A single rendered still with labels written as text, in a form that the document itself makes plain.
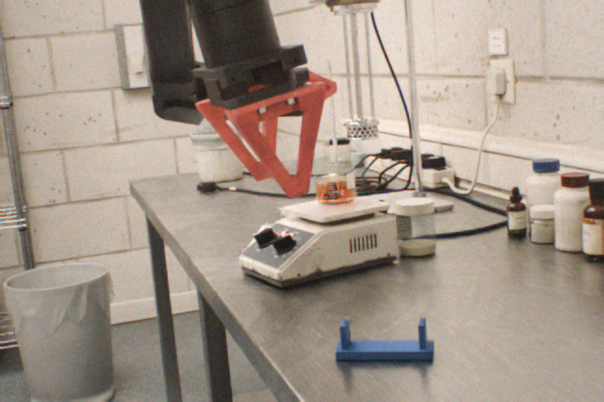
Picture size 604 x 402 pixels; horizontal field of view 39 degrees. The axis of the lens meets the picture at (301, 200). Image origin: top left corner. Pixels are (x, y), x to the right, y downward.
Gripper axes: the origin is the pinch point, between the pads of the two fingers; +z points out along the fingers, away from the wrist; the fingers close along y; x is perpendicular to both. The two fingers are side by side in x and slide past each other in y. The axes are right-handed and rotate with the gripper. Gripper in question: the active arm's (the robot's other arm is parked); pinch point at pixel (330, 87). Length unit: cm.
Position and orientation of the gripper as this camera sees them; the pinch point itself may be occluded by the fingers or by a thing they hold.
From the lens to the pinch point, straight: 126.7
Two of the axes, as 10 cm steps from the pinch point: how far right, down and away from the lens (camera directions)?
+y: -5.4, -1.0, 8.3
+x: 0.8, 9.8, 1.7
